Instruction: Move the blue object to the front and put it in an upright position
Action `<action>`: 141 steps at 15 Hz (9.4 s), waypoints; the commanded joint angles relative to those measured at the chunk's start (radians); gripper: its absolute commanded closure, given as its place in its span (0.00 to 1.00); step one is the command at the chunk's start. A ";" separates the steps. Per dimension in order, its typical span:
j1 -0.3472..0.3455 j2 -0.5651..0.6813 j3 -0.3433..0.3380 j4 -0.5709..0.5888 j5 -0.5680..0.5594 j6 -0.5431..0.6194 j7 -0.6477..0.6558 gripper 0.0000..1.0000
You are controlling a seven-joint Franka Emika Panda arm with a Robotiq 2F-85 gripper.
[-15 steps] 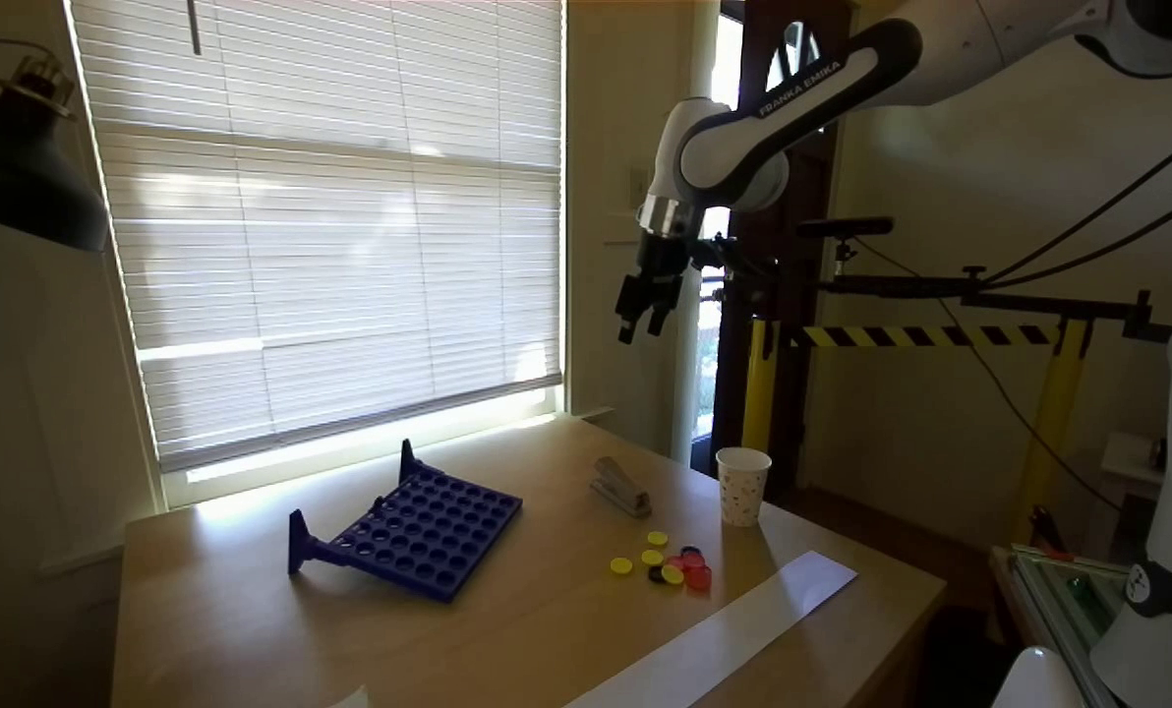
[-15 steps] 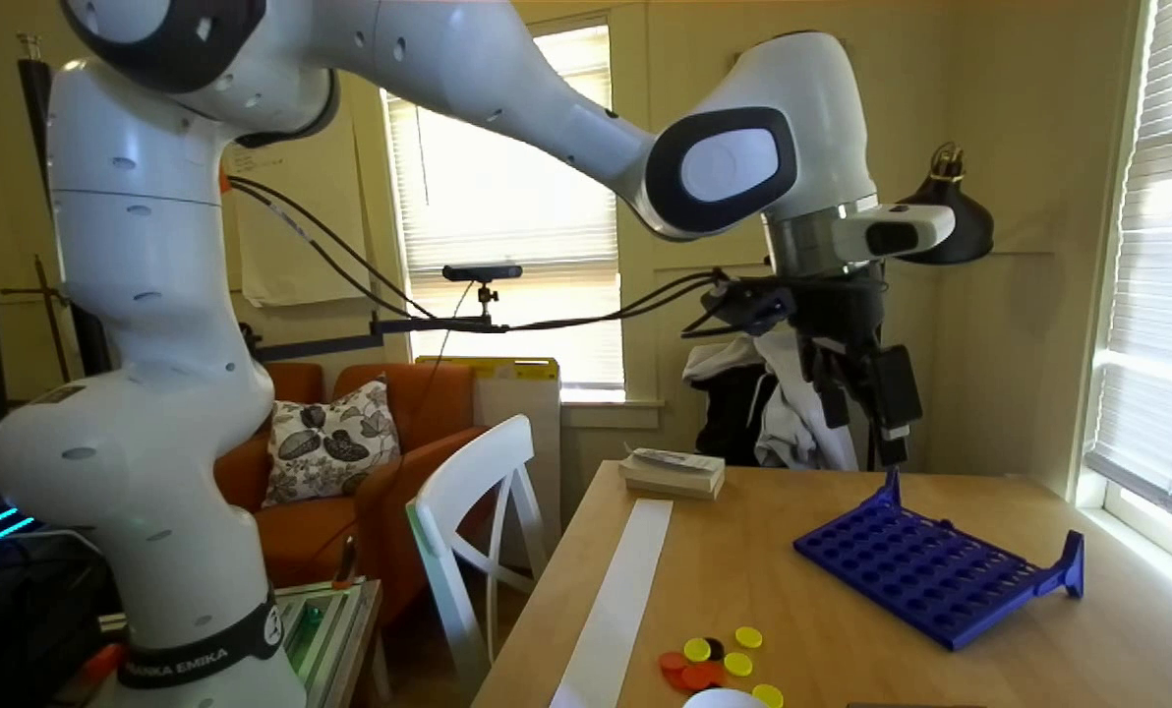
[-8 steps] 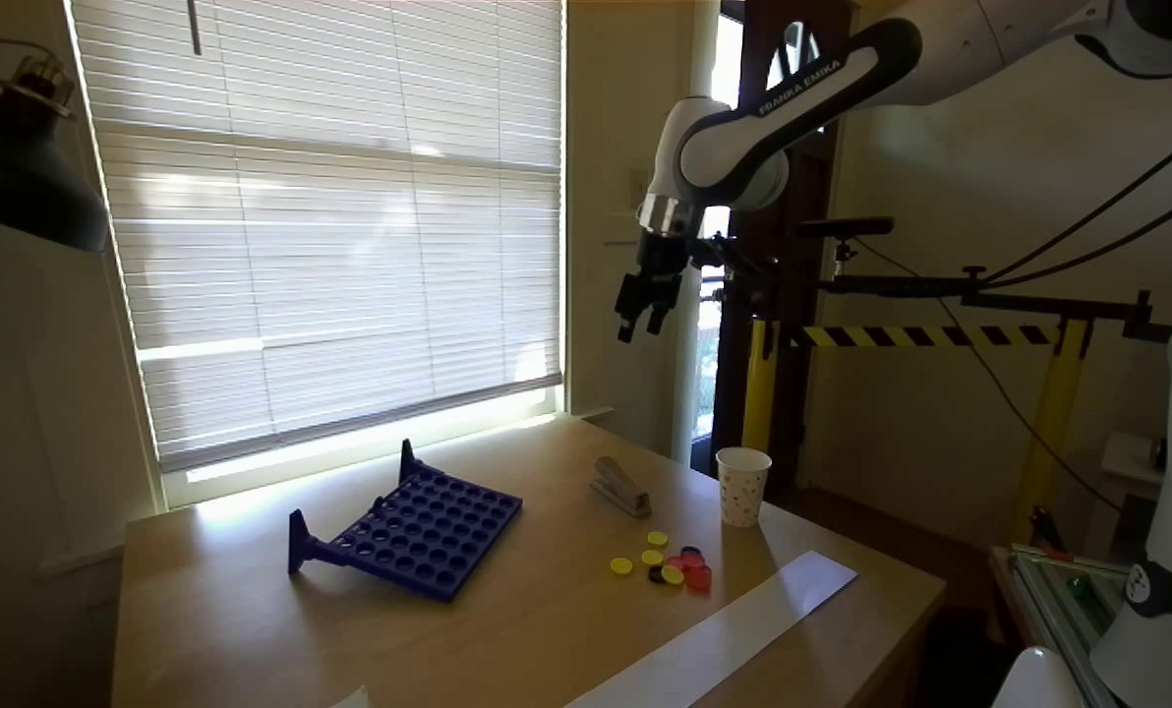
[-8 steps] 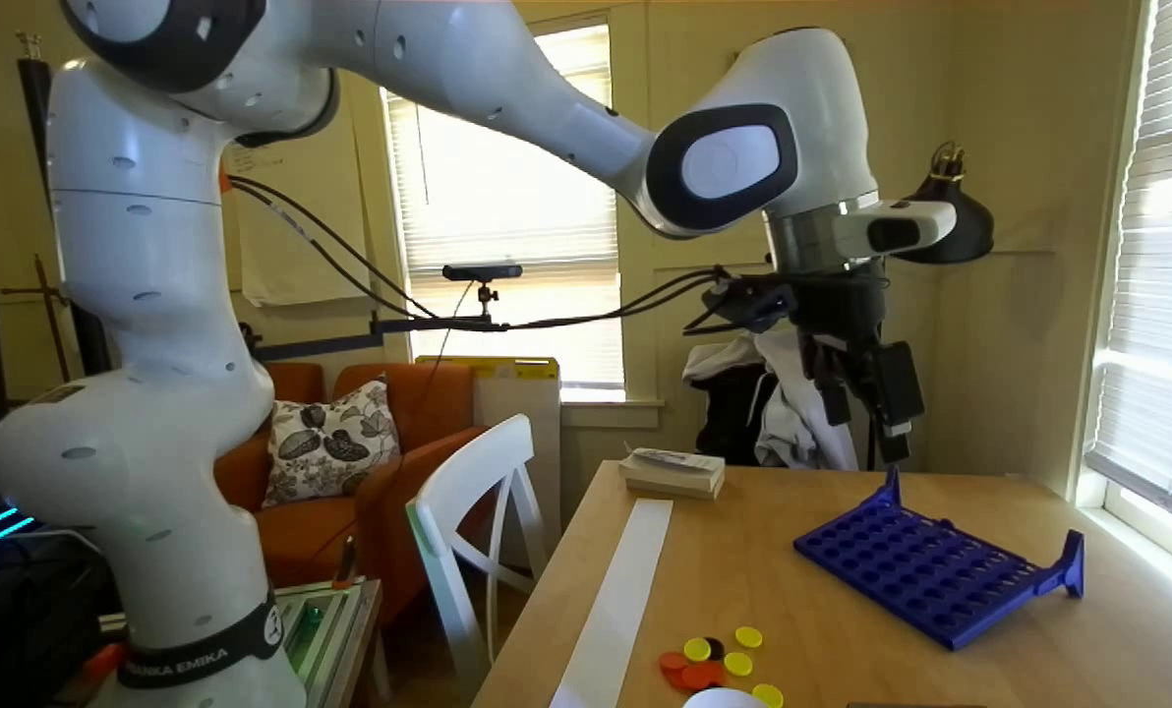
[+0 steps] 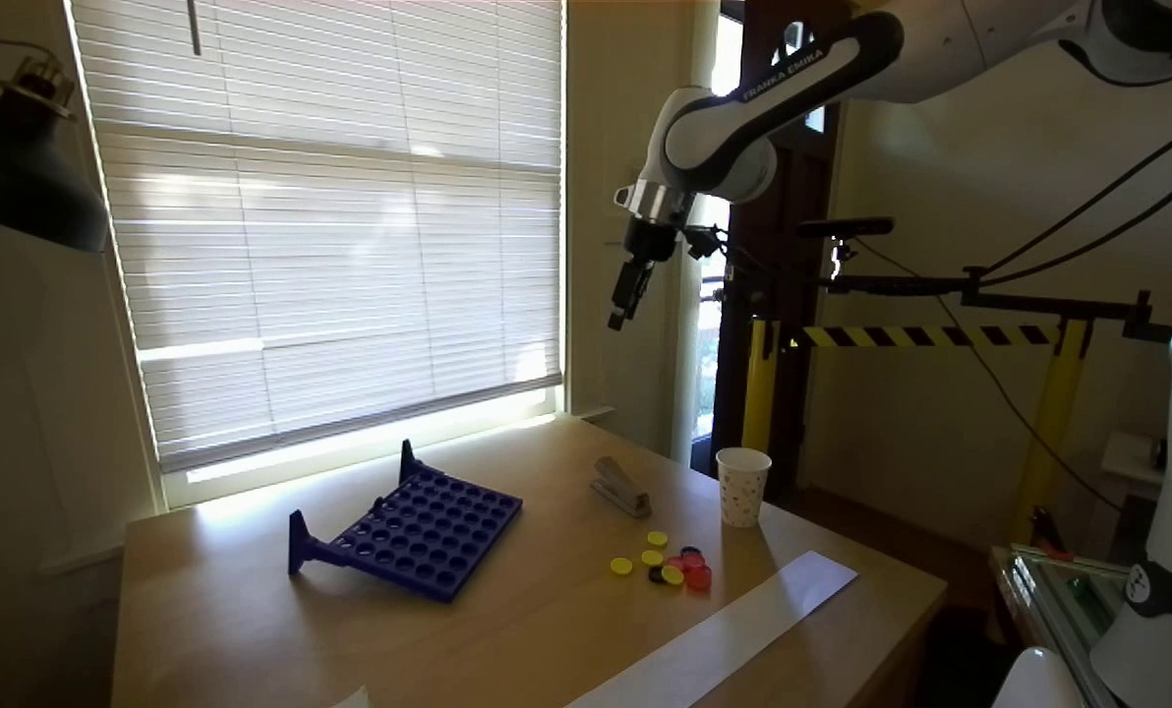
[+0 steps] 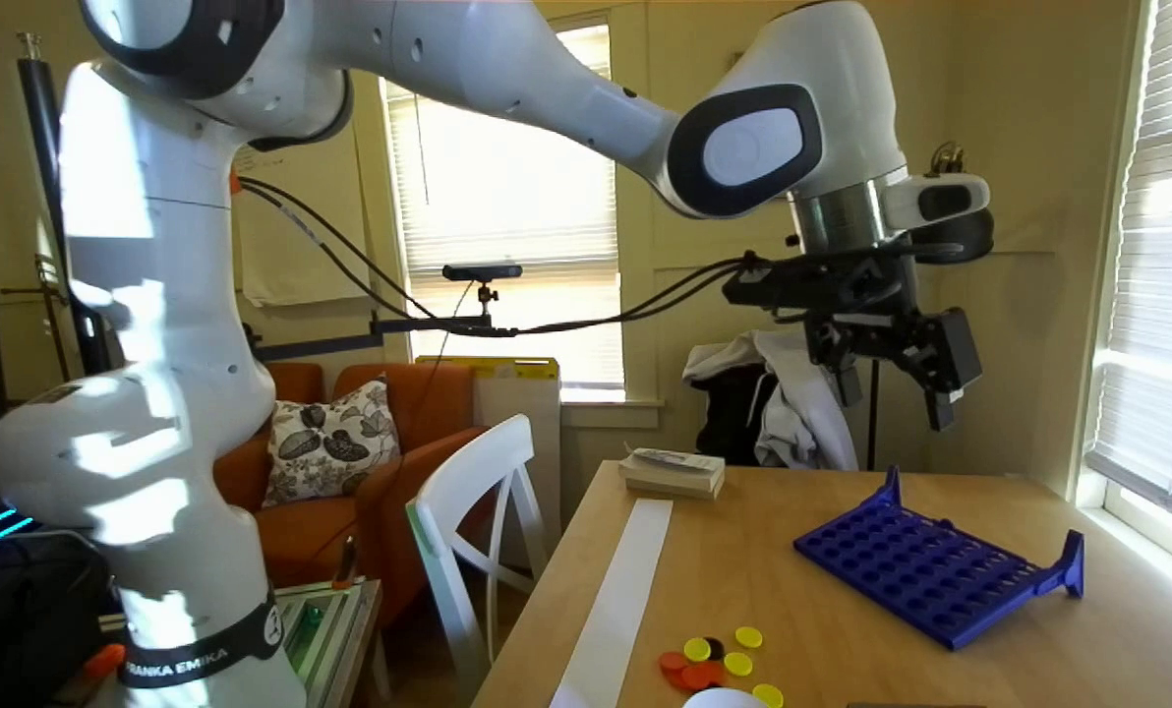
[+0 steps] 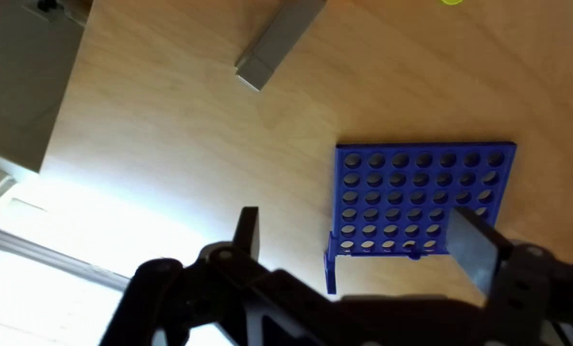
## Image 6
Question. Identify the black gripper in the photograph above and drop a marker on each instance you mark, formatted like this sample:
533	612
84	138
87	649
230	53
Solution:
875	337

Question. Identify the blue connect four grid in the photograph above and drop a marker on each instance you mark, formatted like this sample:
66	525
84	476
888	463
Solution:
926	565

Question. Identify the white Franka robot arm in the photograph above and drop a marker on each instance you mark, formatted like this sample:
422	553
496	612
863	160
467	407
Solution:
155	395

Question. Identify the black floor lamp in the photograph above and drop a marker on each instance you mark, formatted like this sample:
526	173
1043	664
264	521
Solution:
964	241

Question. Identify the black backpack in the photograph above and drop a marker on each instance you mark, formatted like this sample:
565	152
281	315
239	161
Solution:
738	413

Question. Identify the white window blind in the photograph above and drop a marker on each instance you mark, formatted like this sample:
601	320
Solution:
1161	289

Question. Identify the tan wooden block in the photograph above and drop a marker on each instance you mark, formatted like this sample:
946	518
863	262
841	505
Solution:
670	472

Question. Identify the yellow game disc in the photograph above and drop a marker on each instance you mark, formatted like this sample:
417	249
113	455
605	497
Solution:
769	699
749	640
698	649
738	664

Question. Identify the black game disc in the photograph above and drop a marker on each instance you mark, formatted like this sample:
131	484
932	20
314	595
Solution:
716	649

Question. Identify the red game disc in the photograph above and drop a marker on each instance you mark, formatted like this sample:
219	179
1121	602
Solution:
689	674

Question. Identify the yellow box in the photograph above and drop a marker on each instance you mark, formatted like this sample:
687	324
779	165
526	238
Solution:
495	366

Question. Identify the tall bright window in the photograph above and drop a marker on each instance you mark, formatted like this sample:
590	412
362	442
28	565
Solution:
508	182

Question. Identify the white wooden chair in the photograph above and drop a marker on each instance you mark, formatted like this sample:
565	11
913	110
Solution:
460	497

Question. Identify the leaf patterned cushion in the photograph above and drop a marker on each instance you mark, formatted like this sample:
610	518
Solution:
332	439

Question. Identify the orange armchair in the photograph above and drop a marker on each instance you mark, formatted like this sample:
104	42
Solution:
314	535

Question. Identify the black vertical pole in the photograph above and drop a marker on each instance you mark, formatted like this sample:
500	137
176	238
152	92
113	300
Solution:
49	160

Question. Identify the black equipment bag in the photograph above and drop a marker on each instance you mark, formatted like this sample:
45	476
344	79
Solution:
23	616

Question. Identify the white wall paper sheet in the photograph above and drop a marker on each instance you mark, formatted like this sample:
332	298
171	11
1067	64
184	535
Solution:
306	249

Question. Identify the striped metal rail frame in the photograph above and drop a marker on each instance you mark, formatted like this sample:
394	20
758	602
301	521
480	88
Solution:
332	632

